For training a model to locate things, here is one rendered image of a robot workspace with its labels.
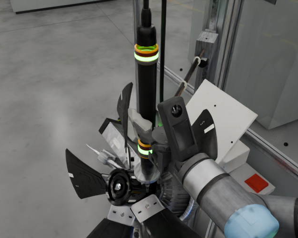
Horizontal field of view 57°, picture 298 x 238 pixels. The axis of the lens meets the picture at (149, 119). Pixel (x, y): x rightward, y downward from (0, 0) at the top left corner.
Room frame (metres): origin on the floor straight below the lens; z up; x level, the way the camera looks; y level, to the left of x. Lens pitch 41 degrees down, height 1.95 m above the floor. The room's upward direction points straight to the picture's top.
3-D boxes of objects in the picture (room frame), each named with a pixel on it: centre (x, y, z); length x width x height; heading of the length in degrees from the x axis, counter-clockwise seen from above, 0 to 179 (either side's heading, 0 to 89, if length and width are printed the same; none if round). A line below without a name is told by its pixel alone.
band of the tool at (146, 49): (0.46, 0.00, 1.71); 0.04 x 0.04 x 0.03
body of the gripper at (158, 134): (0.37, -0.06, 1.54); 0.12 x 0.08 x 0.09; 33
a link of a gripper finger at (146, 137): (0.40, 0.00, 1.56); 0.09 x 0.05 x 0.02; 43
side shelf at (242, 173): (0.86, -0.40, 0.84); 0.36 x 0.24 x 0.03; 33
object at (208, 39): (1.04, -0.23, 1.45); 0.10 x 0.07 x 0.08; 158
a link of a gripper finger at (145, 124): (0.44, 0.02, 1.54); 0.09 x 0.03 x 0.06; 43
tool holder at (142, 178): (0.47, 0.00, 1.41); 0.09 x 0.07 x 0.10; 158
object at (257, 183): (0.79, -0.51, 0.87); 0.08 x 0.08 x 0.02; 33
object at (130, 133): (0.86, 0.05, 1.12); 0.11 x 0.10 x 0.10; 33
